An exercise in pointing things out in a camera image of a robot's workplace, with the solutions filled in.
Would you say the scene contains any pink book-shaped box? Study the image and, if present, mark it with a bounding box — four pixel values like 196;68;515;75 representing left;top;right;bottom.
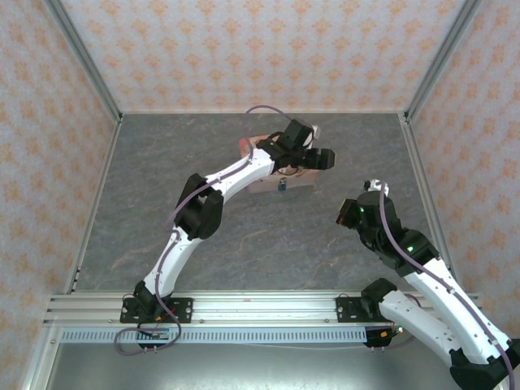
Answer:
238;133;327;195

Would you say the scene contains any shiny metal lower panel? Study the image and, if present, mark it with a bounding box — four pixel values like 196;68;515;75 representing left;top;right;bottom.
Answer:
24;341;460;390

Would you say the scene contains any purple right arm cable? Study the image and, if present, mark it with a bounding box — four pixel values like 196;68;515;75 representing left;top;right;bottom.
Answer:
371;180;514;381

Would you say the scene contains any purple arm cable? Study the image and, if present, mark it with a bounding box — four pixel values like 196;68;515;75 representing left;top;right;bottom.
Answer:
115;104;296;355
371;180;514;381

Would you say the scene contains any aluminium table side rail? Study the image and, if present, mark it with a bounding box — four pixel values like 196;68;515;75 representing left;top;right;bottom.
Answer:
63;115;125;294
400;113;466;293

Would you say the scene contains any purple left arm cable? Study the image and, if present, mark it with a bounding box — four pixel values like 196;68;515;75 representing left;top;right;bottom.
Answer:
115;104;296;355

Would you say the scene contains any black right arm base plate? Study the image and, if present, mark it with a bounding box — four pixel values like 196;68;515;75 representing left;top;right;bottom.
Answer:
336;296;383;324

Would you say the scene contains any aluminium mounting rail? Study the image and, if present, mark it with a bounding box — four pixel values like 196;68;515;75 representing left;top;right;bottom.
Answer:
42;289;488;327

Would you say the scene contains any slotted grey cable duct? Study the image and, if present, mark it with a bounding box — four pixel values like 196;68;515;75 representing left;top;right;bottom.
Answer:
59;327;370;345

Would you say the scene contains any aluminium frame post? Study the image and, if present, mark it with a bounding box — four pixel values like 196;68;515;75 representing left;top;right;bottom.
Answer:
43;0;124;124
404;0;484;124

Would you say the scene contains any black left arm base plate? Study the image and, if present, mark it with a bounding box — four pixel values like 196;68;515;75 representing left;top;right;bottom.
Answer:
119;297;194;324

